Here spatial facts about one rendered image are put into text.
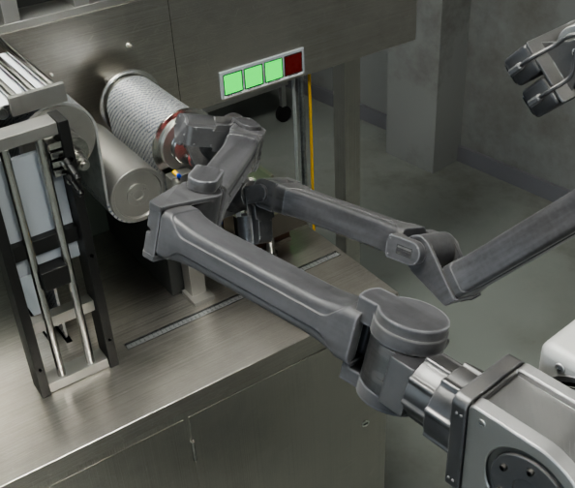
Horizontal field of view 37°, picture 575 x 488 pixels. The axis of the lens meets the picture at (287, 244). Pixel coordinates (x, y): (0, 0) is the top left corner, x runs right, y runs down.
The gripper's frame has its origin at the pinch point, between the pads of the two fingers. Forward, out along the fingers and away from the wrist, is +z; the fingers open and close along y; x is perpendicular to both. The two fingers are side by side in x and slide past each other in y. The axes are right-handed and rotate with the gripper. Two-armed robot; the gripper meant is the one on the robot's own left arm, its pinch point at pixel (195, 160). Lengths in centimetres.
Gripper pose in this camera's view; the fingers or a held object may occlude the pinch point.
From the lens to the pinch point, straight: 174.3
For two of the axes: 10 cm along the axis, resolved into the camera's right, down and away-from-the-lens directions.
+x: -3.7, -9.3, 0.4
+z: -4.7, 2.2, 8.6
